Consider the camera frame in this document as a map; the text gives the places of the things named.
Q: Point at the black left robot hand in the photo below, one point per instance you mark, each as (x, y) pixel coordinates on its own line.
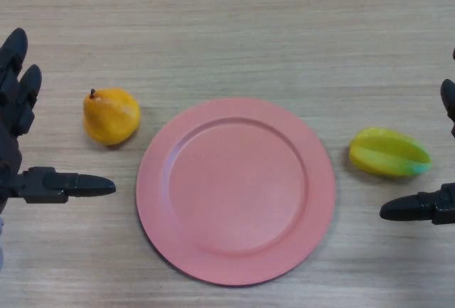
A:
(14, 109)

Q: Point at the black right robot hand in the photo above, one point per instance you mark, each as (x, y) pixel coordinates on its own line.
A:
(419, 208)

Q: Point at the yellow green starfruit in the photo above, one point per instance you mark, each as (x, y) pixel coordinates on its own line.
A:
(389, 156)

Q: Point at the pink round plate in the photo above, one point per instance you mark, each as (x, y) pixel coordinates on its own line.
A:
(236, 190)

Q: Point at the orange yellow pear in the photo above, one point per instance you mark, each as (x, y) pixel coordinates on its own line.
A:
(110, 117)

